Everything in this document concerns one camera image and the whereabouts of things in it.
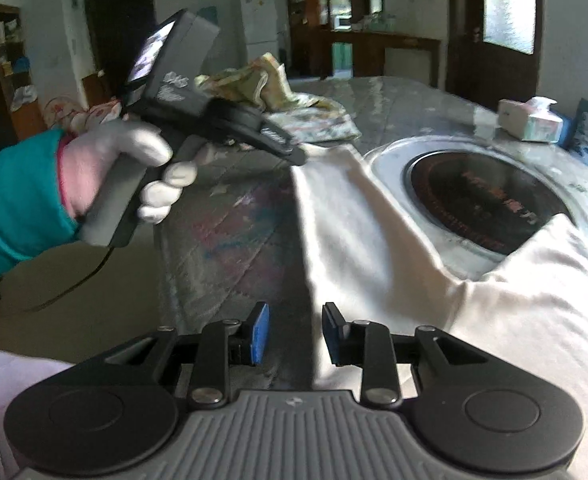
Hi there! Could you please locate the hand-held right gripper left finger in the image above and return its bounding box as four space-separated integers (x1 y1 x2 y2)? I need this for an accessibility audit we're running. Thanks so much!
103 302 270 408

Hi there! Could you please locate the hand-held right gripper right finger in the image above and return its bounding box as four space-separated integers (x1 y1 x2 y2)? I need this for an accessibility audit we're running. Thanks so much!
322 302 490 408

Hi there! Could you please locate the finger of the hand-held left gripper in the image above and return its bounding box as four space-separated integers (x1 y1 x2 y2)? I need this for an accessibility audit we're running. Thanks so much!
205 99 308 166

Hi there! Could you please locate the cream garment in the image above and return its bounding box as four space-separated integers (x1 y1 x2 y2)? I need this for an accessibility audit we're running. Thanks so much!
291 142 588 480

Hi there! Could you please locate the person's left forearm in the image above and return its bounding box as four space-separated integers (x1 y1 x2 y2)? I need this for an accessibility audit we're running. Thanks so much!
0 127 82 293

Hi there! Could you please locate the person's left hand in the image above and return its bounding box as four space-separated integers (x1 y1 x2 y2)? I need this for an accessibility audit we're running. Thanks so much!
58 117 200 226

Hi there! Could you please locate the folded floral cloth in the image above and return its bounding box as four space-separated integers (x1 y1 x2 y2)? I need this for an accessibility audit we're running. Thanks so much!
266 107 362 143

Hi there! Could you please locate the yellow floral crumpled cloth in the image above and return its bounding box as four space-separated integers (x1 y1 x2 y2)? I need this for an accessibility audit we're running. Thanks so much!
194 52 345 111

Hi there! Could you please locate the plain dark wooden door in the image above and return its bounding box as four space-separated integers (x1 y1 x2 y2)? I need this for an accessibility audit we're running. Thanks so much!
84 0 155 106

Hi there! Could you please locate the white refrigerator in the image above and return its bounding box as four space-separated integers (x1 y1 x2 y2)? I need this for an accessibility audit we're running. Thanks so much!
239 0 280 61

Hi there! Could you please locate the pink floral cushion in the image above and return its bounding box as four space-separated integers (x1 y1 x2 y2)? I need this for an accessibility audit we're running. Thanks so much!
44 97 125 131

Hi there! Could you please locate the green storage box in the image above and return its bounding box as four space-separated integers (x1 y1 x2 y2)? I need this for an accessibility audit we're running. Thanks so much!
331 42 353 71

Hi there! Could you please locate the dark wooden glass cabinet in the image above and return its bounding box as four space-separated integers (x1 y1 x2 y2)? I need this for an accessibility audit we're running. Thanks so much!
284 0 442 86

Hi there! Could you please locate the wooden bookshelf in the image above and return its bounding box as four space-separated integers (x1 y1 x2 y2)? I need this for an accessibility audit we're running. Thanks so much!
0 0 45 143

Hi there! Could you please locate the round built-in induction cooker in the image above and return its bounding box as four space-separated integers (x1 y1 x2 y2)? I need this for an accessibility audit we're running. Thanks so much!
364 135 588 281

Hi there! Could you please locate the dark door with frosted glass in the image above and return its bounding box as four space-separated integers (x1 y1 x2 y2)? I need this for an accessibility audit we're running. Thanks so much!
446 0 545 111

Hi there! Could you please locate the tissue box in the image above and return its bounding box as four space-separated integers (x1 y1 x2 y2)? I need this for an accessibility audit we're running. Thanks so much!
496 96 565 143

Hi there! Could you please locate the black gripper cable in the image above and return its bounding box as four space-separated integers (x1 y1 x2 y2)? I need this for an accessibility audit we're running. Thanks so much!
0 245 117 318

